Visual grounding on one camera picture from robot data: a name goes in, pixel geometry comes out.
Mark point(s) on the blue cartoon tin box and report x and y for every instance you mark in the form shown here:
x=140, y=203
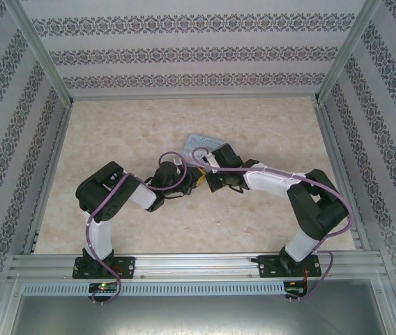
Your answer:
x=198, y=144

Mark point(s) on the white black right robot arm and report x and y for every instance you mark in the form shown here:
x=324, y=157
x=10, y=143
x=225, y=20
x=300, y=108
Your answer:
x=271, y=179

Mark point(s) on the left controller board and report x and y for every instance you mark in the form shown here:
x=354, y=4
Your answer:
x=104, y=287

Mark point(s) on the controller board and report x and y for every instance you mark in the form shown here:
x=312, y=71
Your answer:
x=104, y=287
x=294, y=289

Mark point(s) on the right controller board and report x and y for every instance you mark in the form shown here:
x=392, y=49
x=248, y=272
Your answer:
x=294, y=289

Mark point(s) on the grey sheet metal panel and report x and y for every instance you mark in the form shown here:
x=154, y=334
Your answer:
x=198, y=317

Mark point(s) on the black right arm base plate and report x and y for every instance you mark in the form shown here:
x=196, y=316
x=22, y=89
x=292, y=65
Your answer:
x=266, y=267

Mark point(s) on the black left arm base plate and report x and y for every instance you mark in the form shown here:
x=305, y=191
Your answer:
x=126, y=267

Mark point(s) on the aluminium table side rail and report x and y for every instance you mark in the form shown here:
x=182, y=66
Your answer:
x=47, y=181
x=337, y=157

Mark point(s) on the aluminium frame corner post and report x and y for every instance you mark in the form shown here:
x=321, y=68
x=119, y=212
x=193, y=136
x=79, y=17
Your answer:
x=349, y=52
x=41, y=52

